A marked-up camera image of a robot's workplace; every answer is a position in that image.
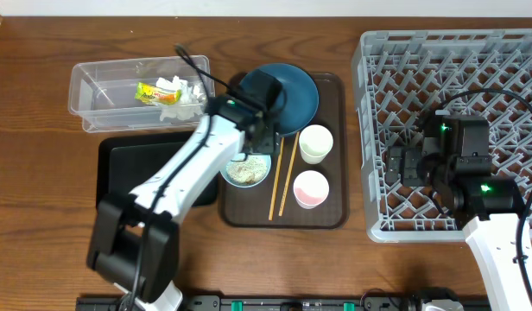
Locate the right wooden chopstick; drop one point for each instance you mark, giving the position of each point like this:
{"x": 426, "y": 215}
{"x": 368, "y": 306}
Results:
{"x": 289, "y": 173}

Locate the clear plastic waste bin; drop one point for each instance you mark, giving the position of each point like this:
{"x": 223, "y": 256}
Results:
{"x": 102, "y": 93}

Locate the black plastic tray bin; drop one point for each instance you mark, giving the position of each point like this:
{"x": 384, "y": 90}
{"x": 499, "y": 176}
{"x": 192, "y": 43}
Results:
{"x": 125, "y": 162}

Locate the white tissue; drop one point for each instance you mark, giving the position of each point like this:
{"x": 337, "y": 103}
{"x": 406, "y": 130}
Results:
{"x": 190, "y": 104}

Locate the wooden chopstick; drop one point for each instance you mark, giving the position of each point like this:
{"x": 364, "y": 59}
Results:
{"x": 276, "y": 180}
{"x": 289, "y": 173}

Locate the yellow green snack wrapper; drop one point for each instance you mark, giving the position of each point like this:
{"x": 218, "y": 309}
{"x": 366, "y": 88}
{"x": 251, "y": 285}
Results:
{"x": 152, "y": 95}

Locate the pile of rice leftovers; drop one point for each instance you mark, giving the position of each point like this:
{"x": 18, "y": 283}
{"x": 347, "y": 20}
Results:
{"x": 248, "y": 172}

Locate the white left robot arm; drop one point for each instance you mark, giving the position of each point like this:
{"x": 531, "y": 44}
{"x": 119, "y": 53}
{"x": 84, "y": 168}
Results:
{"x": 136, "y": 237}

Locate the left wooden chopstick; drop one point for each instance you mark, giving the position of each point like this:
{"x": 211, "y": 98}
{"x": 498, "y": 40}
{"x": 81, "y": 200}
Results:
{"x": 276, "y": 180}

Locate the light blue bowl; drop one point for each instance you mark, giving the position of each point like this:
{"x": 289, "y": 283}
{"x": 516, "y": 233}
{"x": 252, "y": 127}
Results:
{"x": 242, "y": 157}

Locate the brown serving tray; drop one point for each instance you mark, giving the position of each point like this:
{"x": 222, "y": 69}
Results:
{"x": 249, "y": 207}

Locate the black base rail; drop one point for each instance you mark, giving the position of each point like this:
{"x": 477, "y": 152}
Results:
{"x": 371, "y": 300}

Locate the dark blue plate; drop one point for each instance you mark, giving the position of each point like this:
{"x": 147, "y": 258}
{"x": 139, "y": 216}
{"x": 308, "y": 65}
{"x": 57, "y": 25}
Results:
{"x": 299, "y": 98}

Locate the white cup green inside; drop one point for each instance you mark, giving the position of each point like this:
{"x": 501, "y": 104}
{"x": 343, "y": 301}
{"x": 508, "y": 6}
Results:
{"x": 315, "y": 142}

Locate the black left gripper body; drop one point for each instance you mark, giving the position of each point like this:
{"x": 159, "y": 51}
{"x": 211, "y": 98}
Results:
{"x": 267, "y": 144}

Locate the white cup pink inside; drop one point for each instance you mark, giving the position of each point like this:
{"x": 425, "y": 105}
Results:
{"x": 310, "y": 189}

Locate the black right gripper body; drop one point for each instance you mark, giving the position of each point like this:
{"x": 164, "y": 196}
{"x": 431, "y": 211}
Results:
{"x": 395, "y": 165}

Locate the grey dishwasher rack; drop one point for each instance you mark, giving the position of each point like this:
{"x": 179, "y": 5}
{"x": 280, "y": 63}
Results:
{"x": 399, "y": 74}

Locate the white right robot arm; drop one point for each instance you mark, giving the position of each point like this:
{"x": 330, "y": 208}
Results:
{"x": 489, "y": 211}

